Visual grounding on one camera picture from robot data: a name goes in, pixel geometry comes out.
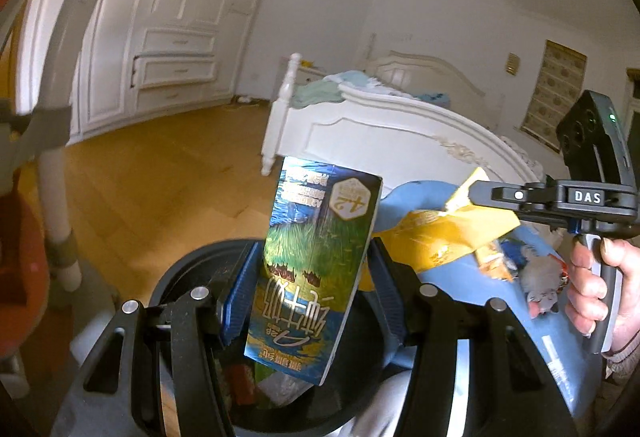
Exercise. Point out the person's right hand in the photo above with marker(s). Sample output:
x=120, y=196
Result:
x=582, y=287

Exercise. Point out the colourful snack packet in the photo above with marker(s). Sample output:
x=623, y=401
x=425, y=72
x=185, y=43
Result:
x=495, y=262

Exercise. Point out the black trash bin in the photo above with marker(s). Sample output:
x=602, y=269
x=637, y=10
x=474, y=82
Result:
x=192, y=267

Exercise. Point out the white pole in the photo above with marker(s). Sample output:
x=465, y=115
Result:
x=57, y=217

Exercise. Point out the patterned wall hanging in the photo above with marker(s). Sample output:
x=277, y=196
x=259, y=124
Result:
x=555, y=92

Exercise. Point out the white nightstand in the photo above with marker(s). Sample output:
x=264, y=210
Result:
x=307, y=74

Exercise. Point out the yellow snack bag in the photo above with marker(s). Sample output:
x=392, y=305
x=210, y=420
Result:
x=450, y=237

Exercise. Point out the grey plush toy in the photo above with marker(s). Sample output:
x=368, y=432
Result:
x=545, y=284

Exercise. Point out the small gold picture frame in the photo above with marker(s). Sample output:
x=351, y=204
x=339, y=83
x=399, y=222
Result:
x=513, y=63

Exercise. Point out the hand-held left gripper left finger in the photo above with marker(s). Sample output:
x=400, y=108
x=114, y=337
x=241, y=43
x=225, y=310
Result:
x=240, y=299

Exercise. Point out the green and blue milk carton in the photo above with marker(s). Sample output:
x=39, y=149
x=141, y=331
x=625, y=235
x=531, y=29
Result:
x=310, y=242

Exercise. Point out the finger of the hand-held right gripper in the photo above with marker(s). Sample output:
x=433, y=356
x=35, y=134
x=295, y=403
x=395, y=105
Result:
x=505, y=194

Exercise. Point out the person's right forearm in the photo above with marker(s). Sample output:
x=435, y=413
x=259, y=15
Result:
x=622, y=359

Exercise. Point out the white wardrobe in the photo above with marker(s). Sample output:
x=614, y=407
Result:
x=150, y=17

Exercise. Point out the red packet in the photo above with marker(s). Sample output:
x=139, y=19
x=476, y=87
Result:
x=241, y=382

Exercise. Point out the orange seat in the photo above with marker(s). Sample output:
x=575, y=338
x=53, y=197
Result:
x=20, y=277

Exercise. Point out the light blue cloth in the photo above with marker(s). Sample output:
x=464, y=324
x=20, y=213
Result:
x=350, y=78

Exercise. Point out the light green cloth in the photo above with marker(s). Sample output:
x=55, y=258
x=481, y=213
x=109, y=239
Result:
x=317, y=94

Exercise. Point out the blue table cloth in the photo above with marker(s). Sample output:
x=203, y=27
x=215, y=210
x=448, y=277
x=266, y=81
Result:
x=500, y=342

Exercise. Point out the white bed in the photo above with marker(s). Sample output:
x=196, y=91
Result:
x=380, y=132

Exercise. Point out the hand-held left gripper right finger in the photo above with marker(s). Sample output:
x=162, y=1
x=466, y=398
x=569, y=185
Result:
x=386, y=289

